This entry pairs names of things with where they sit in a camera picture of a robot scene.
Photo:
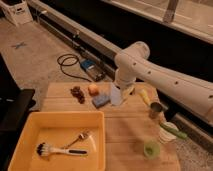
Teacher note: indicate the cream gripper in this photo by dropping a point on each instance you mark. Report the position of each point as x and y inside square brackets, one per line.
[126, 92]

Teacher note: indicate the dark purple grape bunch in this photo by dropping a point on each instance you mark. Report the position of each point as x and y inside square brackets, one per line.
[77, 92]

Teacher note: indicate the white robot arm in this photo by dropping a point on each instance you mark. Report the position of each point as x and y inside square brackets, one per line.
[193, 94]

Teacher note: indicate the translucent plastic cup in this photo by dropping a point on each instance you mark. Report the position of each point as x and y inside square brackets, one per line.
[115, 95]

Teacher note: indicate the yellow banana toy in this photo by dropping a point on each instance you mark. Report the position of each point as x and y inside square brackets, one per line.
[143, 93]

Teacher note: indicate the blue sponge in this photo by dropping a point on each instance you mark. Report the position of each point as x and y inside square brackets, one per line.
[100, 100]

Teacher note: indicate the orange fruit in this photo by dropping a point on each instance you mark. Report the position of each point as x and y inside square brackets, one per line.
[93, 89]

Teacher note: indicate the metal cup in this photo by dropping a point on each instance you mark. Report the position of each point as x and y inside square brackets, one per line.
[155, 109]

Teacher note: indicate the blue and grey device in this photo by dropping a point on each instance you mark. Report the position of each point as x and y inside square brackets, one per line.
[95, 72]

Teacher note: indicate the white plate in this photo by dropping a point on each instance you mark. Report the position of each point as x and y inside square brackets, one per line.
[165, 136]

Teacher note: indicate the green plastic cup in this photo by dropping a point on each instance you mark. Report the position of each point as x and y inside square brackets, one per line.
[151, 149]

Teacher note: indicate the green cucumber toy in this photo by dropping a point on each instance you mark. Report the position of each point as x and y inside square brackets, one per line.
[173, 131]

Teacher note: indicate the yellow plastic bin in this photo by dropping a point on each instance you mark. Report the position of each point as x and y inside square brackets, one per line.
[59, 129]

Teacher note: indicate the black chair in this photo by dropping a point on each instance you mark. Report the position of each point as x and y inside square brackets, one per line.
[14, 109]

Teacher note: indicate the white storage box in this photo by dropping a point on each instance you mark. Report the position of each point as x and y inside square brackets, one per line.
[18, 13]

